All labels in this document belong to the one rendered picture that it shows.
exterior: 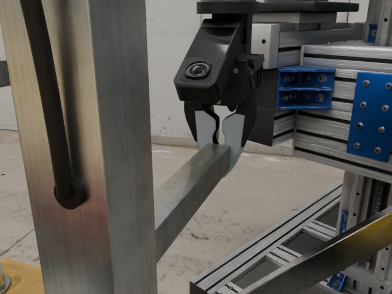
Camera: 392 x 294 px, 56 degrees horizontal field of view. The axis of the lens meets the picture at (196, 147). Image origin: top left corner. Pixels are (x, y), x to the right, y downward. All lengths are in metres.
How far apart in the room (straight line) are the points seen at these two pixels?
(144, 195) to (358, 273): 1.01
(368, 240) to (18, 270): 0.19
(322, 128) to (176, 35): 2.13
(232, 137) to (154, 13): 2.55
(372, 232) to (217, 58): 0.24
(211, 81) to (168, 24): 2.58
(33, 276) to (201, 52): 0.26
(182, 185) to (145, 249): 0.18
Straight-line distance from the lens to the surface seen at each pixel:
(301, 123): 0.92
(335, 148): 0.90
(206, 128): 0.45
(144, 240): 0.16
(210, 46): 0.40
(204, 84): 0.35
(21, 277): 0.24
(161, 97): 3.01
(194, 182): 0.35
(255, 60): 0.45
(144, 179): 0.15
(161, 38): 2.95
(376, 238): 0.20
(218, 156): 0.42
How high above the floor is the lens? 1.01
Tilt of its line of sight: 19 degrees down
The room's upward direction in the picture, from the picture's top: straight up
